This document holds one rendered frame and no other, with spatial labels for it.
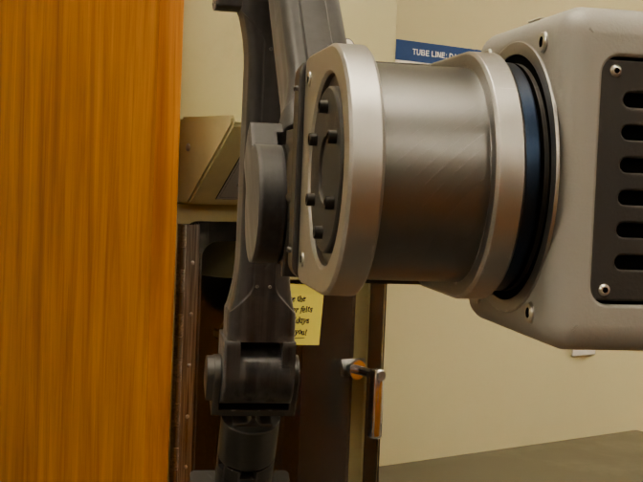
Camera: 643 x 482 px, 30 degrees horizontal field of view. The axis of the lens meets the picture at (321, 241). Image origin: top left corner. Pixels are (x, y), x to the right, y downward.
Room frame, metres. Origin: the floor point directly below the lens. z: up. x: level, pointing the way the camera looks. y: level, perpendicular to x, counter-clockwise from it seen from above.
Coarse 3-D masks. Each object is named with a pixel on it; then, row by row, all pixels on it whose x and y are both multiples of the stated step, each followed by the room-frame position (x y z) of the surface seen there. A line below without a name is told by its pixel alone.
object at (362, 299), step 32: (192, 224) 1.40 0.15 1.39; (224, 224) 1.42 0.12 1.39; (224, 256) 1.42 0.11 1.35; (224, 288) 1.42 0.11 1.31; (384, 288) 1.57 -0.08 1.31; (352, 320) 1.54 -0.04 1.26; (384, 320) 1.57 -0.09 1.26; (320, 352) 1.51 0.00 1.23; (352, 352) 1.54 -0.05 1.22; (320, 384) 1.51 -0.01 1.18; (352, 384) 1.54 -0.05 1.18; (288, 416) 1.48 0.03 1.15; (320, 416) 1.51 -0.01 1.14; (352, 416) 1.54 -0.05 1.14; (192, 448) 1.40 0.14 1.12; (288, 448) 1.48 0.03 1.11; (320, 448) 1.51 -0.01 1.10; (352, 448) 1.54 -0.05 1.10; (320, 480) 1.51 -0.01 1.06; (352, 480) 1.55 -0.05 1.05
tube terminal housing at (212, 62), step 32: (192, 0) 1.40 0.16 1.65; (352, 0) 1.54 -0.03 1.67; (384, 0) 1.57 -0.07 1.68; (192, 32) 1.40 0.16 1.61; (224, 32) 1.43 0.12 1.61; (352, 32) 1.54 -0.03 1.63; (384, 32) 1.57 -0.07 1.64; (192, 64) 1.40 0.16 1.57; (224, 64) 1.43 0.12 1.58; (192, 96) 1.41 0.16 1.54; (224, 96) 1.43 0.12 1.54
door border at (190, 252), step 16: (192, 240) 1.40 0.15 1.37; (192, 256) 1.40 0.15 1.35; (192, 272) 1.40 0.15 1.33; (192, 288) 1.40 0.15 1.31; (192, 304) 1.40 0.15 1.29; (192, 320) 1.40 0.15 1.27; (192, 336) 1.40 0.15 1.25; (176, 352) 1.39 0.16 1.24; (192, 352) 1.40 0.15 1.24; (192, 368) 1.40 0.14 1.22; (176, 384) 1.39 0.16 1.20; (192, 384) 1.40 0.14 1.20; (176, 400) 1.38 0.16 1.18; (192, 400) 1.40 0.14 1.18; (192, 416) 1.40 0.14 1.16; (176, 432) 1.38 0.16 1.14; (176, 480) 1.39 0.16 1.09
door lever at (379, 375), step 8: (352, 368) 1.54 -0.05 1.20; (360, 368) 1.53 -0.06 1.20; (368, 368) 1.52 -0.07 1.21; (376, 368) 1.51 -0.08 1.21; (352, 376) 1.54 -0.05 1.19; (360, 376) 1.54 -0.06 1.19; (368, 376) 1.52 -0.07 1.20; (376, 376) 1.50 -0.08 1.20; (384, 376) 1.50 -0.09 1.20; (376, 384) 1.50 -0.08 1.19; (368, 392) 1.51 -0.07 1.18; (376, 392) 1.50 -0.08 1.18; (368, 400) 1.51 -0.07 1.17; (376, 400) 1.50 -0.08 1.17; (368, 408) 1.51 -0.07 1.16; (376, 408) 1.50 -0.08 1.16; (368, 416) 1.51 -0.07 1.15; (376, 416) 1.50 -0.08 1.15; (368, 424) 1.51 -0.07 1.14; (376, 424) 1.50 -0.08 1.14; (368, 432) 1.51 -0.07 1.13; (376, 432) 1.50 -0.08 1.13
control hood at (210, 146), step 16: (192, 128) 1.37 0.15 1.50; (208, 128) 1.34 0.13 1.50; (224, 128) 1.32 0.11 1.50; (240, 128) 1.31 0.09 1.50; (192, 144) 1.37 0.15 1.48; (208, 144) 1.34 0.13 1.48; (224, 144) 1.32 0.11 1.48; (192, 160) 1.37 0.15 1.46; (208, 160) 1.34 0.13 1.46; (224, 160) 1.34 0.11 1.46; (192, 176) 1.37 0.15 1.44; (208, 176) 1.35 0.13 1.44; (224, 176) 1.37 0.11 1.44; (192, 192) 1.37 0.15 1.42; (208, 192) 1.38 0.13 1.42
